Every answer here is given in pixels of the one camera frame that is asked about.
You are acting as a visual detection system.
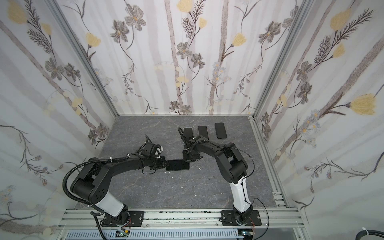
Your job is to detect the purple-edged black phone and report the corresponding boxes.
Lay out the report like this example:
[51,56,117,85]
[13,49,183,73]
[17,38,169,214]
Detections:
[198,126,209,140]

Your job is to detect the small dark phone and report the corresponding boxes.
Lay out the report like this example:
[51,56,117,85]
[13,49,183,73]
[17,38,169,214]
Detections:
[166,160,190,172]

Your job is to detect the black phone case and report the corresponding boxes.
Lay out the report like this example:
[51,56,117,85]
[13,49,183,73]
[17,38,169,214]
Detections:
[215,123,228,139]

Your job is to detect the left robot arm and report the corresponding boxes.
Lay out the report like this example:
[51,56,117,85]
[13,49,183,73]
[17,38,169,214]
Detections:
[63,140,168,227]

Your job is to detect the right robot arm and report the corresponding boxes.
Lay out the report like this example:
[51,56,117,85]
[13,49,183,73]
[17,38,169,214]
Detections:
[178,128,253,225]

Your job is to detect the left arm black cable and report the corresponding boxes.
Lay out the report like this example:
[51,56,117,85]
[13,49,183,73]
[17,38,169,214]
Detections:
[62,155,130,240]

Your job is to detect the white vented cable duct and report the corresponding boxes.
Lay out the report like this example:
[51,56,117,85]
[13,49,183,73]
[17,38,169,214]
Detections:
[64,228,241,240]

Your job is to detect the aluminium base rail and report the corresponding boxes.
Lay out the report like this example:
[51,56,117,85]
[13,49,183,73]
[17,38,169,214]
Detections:
[58,208,305,230]

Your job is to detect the aluminium corner frame post left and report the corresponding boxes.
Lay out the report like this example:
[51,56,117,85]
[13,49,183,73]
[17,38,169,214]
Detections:
[45,0,119,118]

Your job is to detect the aluminium corner frame post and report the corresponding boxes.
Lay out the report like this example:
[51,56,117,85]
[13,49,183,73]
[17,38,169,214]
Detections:
[252,0,314,119]
[45,0,119,118]

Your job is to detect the aluminium corner frame post right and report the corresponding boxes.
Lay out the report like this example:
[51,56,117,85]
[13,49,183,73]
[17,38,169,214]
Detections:
[252,0,314,119]

